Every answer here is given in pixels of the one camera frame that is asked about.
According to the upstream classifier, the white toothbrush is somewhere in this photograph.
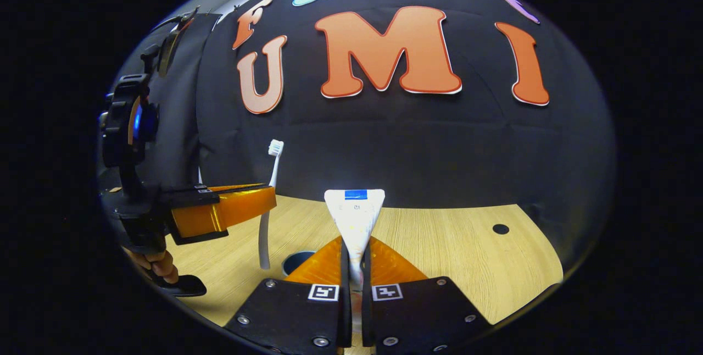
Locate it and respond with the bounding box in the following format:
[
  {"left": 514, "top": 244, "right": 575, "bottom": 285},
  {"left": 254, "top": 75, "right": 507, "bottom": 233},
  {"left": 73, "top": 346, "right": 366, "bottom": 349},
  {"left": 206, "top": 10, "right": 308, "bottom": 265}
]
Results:
[{"left": 258, "top": 139, "right": 285, "bottom": 270}]

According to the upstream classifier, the white toothpaste tube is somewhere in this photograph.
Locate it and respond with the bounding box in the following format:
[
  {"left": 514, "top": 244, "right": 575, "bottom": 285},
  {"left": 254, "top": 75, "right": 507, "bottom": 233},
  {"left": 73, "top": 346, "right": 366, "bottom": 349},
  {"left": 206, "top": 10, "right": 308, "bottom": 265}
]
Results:
[{"left": 324, "top": 189, "right": 386, "bottom": 290}]

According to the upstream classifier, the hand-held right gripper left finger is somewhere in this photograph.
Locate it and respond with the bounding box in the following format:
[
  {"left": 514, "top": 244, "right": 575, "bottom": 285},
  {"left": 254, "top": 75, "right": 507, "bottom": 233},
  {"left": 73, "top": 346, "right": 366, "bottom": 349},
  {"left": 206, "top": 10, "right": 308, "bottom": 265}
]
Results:
[{"left": 225, "top": 236, "right": 352, "bottom": 355}]

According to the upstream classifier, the blue cup with wooden handle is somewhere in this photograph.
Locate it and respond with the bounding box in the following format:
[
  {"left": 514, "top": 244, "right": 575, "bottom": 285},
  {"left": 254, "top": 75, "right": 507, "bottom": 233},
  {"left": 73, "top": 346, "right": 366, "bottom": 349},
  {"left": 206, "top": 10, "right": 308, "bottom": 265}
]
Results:
[{"left": 282, "top": 251, "right": 317, "bottom": 278}]

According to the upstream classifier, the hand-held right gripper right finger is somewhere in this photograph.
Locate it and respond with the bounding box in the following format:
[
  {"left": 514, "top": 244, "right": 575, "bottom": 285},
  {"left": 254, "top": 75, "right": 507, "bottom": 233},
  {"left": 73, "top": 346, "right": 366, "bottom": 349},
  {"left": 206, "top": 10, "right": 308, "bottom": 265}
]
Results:
[{"left": 361, "top": 236, "right": 492, "bottom": 355}]

